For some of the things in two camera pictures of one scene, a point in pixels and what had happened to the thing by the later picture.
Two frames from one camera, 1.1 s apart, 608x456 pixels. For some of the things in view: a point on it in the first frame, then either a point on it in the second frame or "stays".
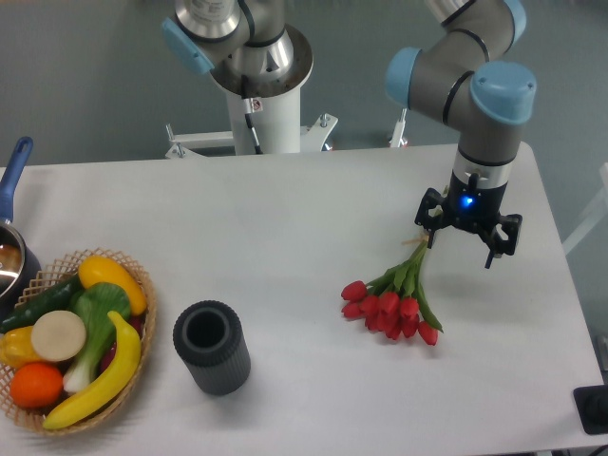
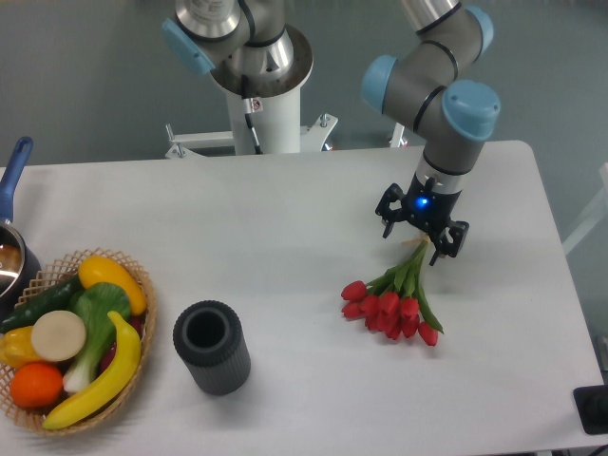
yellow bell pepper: (16, 347) stays
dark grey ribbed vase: (211, 342) stays
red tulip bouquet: (393, 303) stays
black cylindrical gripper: (474, 208) to (427, 209)
